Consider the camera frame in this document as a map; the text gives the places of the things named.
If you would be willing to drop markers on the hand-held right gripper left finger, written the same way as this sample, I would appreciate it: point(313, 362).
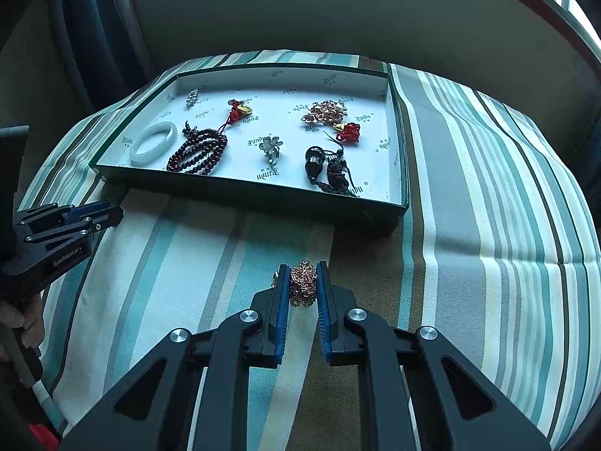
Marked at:
point(281, 319)

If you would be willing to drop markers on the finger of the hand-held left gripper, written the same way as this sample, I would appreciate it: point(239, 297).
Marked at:
point(89, 210)
point(105, 218)

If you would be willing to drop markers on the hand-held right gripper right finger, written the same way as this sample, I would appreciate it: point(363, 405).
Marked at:
point(324, 319)

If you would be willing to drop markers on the pearl flower brooch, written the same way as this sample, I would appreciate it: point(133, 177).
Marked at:
point(303, 284)

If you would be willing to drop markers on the white jade bangle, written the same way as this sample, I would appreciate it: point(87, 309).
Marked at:
point(141, 152)

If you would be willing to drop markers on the silver rhinestone brooch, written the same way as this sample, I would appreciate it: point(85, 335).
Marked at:
point(191, 97)

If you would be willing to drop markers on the red knot gold charm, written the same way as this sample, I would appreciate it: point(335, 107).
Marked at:
point(348, 132)

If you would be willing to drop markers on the dark green jewelry box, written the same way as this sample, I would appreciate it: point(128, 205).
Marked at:
point(281, 122)

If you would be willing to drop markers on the person's left hand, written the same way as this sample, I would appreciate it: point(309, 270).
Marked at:
point(30, 319)

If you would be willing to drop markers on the striped teal tablecloth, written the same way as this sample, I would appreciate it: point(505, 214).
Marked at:
point(188, 253)

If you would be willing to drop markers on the black gourd pendant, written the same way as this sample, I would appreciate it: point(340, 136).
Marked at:
point(314, 162)

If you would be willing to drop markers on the red cloth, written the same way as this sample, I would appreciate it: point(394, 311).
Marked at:
point(44, 434)

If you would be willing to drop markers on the dark blue curtain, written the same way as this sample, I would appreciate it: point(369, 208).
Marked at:
point(103, 23)

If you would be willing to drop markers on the window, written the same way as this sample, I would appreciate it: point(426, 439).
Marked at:
point(573, 0)

